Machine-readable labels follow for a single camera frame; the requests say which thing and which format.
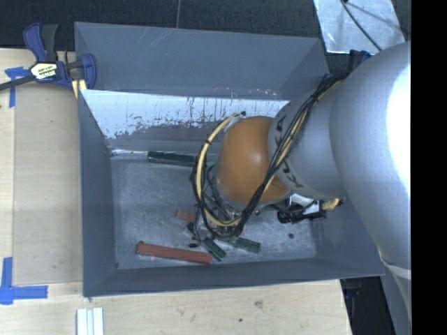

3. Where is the black cylinder on white bracket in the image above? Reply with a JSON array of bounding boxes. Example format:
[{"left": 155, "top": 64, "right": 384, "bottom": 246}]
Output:
[{"left": 277, "top": 193, "right": 342, "bottom": 225}]

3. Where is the dark green flat block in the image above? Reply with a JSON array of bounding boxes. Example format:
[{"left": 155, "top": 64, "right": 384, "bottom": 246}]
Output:
[
  {"left": 227, "top": 235, "right": 262, "bottom": 255},
  {"left": 147, "top": 150, "right": 197, "bottom": 168},
  {"left": 186, "top": 221, "right": 228, "bottom": 262}
]

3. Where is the red-brown flat block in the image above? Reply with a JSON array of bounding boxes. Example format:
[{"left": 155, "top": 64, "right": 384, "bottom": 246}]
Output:
[
  {"left": 174, "top": 209, "right": 200, "bottom": 223},
  {"left": 135, "top": 241, "right": 214, "bottom": 266}
]

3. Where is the pale wood flat board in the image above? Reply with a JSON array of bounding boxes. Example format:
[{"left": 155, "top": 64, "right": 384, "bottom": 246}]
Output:
[{"left": 12, "top": 81, "right": 85, "bottom": 288}]

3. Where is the grey metal bin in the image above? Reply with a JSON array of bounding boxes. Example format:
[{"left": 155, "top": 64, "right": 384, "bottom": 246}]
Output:
[{"left": 73, "top": 21, "right": 386, "bottom": 298}]

